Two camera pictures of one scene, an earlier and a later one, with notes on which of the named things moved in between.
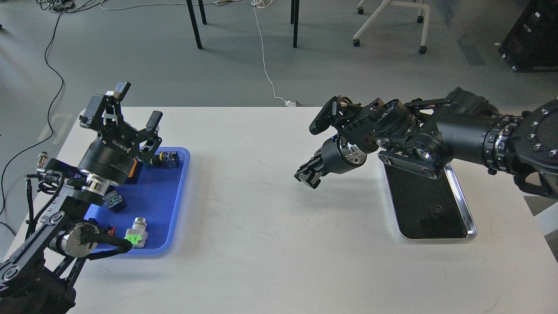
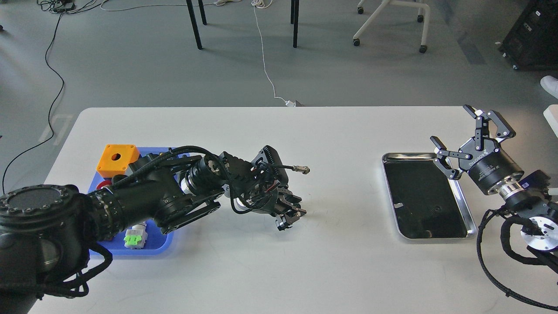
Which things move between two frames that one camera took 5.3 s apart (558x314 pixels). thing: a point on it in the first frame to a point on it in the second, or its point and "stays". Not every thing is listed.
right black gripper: x=335 y=156 to x=489 y=165
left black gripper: x=113 y=155 to x=275 y=202
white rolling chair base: x=423 y=49 stays
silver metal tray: x=430 y=209 stays
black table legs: x=204 y=20 stays
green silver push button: x=138 y=234 stays
